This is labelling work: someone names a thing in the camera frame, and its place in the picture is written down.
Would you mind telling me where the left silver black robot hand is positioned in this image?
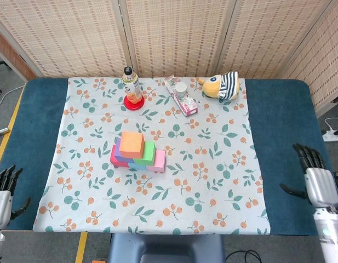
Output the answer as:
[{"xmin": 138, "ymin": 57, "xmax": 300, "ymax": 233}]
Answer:
[{"xmin": 0, "ymin": 164, "xmax": 32, "ymax": 231}]

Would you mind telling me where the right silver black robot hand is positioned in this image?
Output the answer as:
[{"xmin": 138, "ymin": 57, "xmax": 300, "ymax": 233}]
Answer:
[{"xmin": 279, "ymin": 142, "xmax": 338, "ymax": 209}]

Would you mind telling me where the red cube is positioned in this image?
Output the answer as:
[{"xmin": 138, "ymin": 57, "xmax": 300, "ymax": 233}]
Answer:
[{"xmin": 110, "ymin": 145, "xmax": 130, "ymax": 169}]

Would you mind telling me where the purple cube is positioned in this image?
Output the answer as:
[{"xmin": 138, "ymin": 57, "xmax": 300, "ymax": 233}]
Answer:
[{"xmin": 114, "ymin": 137, "xmax": 135, "ymax": 164}]

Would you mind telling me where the orange cube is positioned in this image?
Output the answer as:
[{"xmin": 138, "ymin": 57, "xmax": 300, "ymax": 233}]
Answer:
[{"xmin": 119, "ymin": 131, "xmax": 145, "ymax": 159}]

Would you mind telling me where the green cube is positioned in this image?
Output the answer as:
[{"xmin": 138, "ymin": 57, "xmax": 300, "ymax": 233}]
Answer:
[{"xmin": 133, "ymin": 141, "xmax": 156, "ymax": 166}]

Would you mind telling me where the pink cube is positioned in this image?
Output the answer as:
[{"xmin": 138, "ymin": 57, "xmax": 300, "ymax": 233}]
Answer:
[{"xmin": 146, "ymin": 149, "xmax": 167, "ymax": 173}]

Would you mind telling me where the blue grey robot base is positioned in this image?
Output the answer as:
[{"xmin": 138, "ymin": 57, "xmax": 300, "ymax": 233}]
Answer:
[{"xmin": 107, "ymin": 232, "xmax": 226, "ymax": 263}]

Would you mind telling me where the white power strip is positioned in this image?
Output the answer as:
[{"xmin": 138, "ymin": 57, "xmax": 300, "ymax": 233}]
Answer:
[{"xmin": 322, "ymin": 130, "xmax": 338, "ymax": 142}]

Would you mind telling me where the teal table cover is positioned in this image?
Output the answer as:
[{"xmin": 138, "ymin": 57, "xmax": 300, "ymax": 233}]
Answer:
[{"xmin": 0, "ymin": 78, "xmax": 335, "ymax": 236}]

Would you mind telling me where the yellow plush toy striped shirt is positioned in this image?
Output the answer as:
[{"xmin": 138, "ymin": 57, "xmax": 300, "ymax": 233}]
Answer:
[{"xmin": 198, "ymin": 71, "xmax": 240, "ymax": 101}]

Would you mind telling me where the pink floral carton box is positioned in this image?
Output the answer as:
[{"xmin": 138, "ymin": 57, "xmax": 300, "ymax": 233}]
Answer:
[{"xmin": 164, "ymin": 76, "xmax": 199, "ymax": 118}]

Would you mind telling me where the floral print tablecloth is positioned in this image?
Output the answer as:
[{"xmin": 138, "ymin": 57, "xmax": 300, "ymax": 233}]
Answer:
[{"xmin": 32, "ymin": 77, "xmax": 271, "ymax": 236}]

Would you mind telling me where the red round coaster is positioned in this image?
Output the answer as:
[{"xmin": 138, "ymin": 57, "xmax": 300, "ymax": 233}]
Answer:
[{"xmin": 123, "ymin": 94, "xmax": 145, "ymax": 111}]

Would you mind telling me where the small white jar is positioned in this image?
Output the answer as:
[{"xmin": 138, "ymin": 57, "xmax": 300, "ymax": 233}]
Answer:
[{"xmin": 175, "ymin": 82, "xmax": 188, "ymax": 98}]

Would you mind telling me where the orange drink plastic bottle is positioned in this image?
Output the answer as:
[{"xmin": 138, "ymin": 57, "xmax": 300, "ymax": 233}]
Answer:
[{"xmin": 122, "ymin": 66, "xmax": 143, "ymax": 105}]

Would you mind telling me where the woven bamboo folding screen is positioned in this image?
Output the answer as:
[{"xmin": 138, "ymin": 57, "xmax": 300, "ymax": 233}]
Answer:
[{"xmin": 0, "ymin": 0, "xmax": 338, "ymax": 116}]

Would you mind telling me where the white power cable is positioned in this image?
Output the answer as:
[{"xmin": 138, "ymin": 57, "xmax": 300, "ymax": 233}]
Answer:
[{"xmin": 324, "ymin": 117, "xmax": 338, "ymax": 133}]

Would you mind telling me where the black floor cable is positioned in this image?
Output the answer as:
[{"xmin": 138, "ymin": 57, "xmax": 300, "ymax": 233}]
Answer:
[{"xmin": 225, "ymin": 249, "xmax": 262, "ymax": 263}]

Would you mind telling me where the white floor cable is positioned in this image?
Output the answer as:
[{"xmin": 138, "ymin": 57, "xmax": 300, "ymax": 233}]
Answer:
[{"xmin": 0, "ymin": 84, "xmax": 26, "ymax": 109}]

